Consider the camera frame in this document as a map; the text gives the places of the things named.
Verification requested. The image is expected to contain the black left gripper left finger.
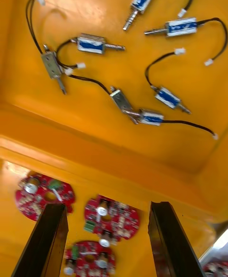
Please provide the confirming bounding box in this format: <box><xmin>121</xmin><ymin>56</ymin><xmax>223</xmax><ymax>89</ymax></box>
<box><xmin>10</xmin><ymin>203</ymin><xmax>69</xmax><ymax>277</ymax></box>

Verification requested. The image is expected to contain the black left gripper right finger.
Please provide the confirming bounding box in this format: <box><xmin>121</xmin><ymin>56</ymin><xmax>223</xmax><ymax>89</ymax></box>
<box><xmin>147</xmin><ymin>201</ymin><xmax>206</xmax><ymax>277</ymax></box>

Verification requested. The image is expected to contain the yellow-orange plastic bin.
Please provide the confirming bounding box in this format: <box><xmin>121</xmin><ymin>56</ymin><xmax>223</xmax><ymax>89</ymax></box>
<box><xmin>0</xmin><ymin>0</ymin><xmax>228</xmax><ymax>220</ymax></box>
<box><xmin>0</xmin><ymin>153</ymin><xmax>221</xmax><ymax>277</ymax></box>

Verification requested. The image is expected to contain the round red circuit board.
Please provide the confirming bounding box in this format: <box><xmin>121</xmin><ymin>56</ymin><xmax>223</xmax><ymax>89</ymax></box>
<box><xmin>15</xmin><ymin>173</ymin><xmax>76</xmax><ymax>222</ymax></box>
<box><xmin>63</xmin><ymin>240</ymin><xmax>117</xmax><ymax>277</ymax></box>
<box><xmin>83</xmin><ymin>194</ymin><xmax>141</xmax><ymax>247</ymax></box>
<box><xmin>203</xmin><ymin>260</ymin><xmax>228</xmax><ymax>277</ymax></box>

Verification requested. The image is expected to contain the group of metal solenoids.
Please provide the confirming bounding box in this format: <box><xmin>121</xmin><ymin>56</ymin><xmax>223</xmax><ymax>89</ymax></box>
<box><xmin>25</xmin><ymin>0</ymin><xmax>228</xmax><ymax>140</ymax></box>

